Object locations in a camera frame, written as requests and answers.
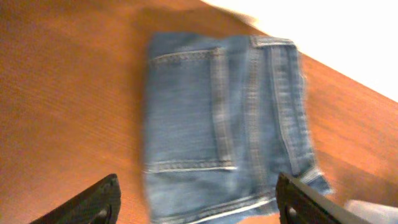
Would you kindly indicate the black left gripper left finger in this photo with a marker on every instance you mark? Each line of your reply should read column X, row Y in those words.
column 98, row 204

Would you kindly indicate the dark blue jeans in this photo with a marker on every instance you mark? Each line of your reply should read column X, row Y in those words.
column 222, row 119

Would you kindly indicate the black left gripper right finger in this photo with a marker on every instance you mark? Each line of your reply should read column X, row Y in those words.
column 300, row 204

